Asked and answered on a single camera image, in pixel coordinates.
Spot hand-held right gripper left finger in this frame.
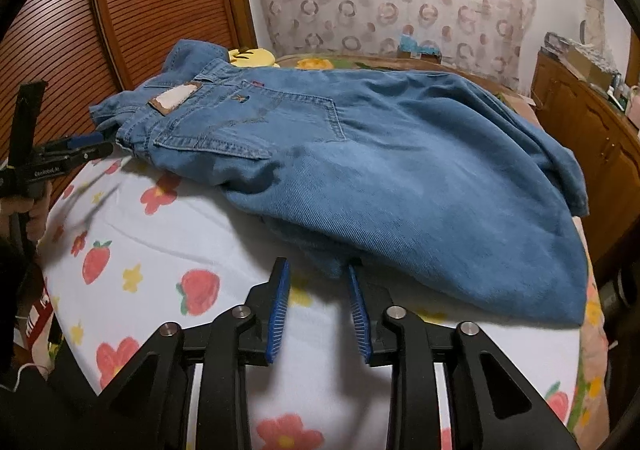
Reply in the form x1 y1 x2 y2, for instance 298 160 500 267
85 257 292 450

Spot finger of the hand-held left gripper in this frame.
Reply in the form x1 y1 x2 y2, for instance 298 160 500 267
35 141 117 175
42 131 107 154

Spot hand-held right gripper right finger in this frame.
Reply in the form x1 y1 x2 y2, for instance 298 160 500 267
347 262 581 450

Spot blue denim pants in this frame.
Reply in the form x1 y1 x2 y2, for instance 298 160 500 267
90 40 592 329

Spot person's left hand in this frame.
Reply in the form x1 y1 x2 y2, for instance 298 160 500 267
25 180 54 245

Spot strawberry print white bed sheet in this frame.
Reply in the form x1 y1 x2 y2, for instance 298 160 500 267
37 155 585 450

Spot yellow plush toy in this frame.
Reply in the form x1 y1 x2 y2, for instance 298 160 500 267
227 47 281 69

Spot person's dark clothing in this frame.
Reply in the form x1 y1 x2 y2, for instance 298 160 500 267
0 235 66 450

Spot teal cardboard box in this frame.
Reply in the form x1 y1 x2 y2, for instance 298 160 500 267
397 32 444 63

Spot wooden cabinet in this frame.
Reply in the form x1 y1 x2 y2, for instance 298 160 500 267
530 48 640 281

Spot open cardboard box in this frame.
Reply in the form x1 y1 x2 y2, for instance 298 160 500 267
542 32 622 91

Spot beige curtain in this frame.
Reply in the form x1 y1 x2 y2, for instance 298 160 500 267
580 0 607 46

